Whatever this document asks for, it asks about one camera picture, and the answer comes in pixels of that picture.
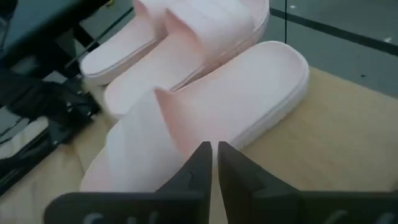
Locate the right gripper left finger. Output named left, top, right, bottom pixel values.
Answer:
left=43, top=141, right=214, bottom=224

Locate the dark grey desk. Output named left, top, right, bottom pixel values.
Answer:
left=0, top=0, right=109, bottom=62

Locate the pink foam slide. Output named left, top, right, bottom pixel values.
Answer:
left=79, top=40, right=311, bottom=194
left=104, top=0, right=271, bottom=121
left=79, top=0, right=170, bottom=86

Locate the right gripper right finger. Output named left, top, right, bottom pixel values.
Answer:
left=216, top=141, right=398, bottom=224

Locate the long black cable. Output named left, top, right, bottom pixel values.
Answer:
left=283, top=0, right=288, bottom=44

